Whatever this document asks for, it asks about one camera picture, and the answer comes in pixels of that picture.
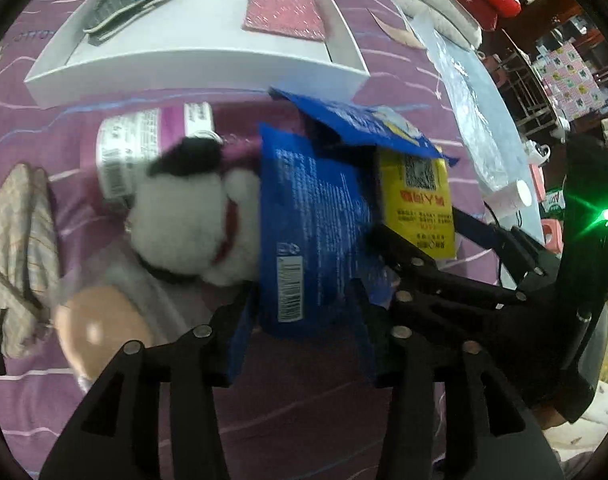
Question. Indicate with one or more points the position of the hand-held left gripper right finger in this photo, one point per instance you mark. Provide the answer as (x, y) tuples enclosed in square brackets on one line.
[(368, 330)]

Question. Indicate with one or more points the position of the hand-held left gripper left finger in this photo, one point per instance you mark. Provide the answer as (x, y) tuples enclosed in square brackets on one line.
[(240, 345)]

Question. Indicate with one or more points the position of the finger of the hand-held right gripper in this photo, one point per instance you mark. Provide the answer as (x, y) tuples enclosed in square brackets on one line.
[(433, 275), (498, 245)]

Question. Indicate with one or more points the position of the yellow packet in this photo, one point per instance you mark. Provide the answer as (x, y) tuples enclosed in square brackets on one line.
[(423, 210)]

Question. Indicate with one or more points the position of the large blue packet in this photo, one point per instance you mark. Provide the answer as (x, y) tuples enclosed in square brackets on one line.
[(309, 220)]

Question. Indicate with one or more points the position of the blue cartoon print packet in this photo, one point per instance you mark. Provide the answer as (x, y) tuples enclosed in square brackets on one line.
[(354, 120)]

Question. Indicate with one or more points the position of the beige checked pouch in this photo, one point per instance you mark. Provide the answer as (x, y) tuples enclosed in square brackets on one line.
[(19, 260)]

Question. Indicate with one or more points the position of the white rectangular tray box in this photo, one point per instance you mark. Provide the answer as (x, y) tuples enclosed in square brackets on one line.
[(184, 25)]

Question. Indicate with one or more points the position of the white round jar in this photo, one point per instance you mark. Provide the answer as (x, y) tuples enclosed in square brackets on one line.
[(516, 195)]

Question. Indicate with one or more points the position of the black and white plush toy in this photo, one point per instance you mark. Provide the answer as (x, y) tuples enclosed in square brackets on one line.
[(184, 220)]

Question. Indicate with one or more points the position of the clear plastic cover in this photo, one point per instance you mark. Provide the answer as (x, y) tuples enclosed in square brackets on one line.
[(468, 110)]

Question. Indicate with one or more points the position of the peach puff in clear bag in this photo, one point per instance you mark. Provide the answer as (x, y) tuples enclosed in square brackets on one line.
[(99, 330)]

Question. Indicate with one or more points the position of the colourful patterned cloth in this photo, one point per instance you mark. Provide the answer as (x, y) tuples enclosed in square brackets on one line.
[(573, 80)]

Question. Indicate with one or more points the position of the purple white labelled bottle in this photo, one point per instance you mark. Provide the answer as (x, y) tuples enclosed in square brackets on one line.
[(129, 145)]

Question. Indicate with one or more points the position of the beige paper piece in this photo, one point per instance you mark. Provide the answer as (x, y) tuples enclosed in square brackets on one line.
[(398, 32)]

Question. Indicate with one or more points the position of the pink patterned square cloth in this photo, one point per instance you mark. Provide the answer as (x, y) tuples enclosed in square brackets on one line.
[(284, 12)]

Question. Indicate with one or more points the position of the grey knitted pouch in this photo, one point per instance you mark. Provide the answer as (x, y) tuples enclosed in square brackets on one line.
[(119, 10)]

